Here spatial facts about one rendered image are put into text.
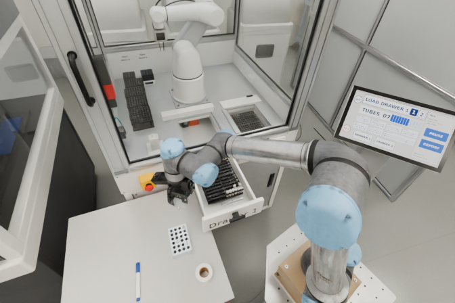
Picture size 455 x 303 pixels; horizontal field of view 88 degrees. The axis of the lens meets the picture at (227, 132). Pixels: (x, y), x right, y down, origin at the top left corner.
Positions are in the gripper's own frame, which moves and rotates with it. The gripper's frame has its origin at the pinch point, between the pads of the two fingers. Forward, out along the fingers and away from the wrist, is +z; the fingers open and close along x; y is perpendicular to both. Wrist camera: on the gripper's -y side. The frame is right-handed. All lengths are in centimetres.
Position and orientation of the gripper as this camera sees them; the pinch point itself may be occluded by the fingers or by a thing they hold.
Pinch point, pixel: (176, 202)
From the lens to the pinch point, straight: 103.6
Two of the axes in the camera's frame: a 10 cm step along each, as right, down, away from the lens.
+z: -0.5, 7.3, 6.8
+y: 9.5, 2.4, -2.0
